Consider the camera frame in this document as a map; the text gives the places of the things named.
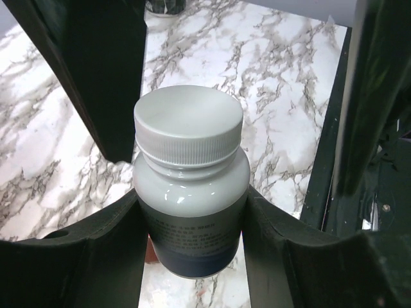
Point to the camouflage tape roll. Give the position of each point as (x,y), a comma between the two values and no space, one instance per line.
(165,8)

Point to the white pill bottle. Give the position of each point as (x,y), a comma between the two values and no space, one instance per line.
(191,176)

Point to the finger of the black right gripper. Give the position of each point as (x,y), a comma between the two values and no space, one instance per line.
(378,63)
(96,50)

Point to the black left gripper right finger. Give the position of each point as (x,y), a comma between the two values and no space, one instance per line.
(290,264)

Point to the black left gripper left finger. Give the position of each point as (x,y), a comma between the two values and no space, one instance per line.
(96,262)

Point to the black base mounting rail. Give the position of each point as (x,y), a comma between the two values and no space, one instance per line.
(382,194)

